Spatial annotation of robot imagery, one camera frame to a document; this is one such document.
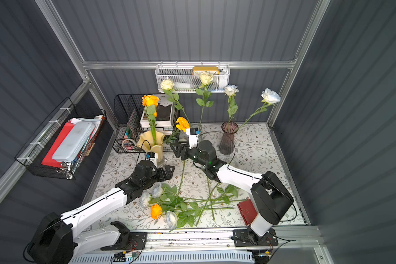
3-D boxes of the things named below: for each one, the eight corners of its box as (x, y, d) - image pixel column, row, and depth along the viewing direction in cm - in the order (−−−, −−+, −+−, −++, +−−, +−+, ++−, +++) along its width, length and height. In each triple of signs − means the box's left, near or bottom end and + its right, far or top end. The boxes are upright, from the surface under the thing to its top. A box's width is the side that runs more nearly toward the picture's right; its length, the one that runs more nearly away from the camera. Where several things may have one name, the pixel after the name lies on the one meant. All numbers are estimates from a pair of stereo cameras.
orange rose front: (153, 220, 81) (151, 217, 78) (151, 208, 85) (149, 206, 81) (163, 216, 82) (161, 214, 79) (161, 205, 86) (159, 202, 82)
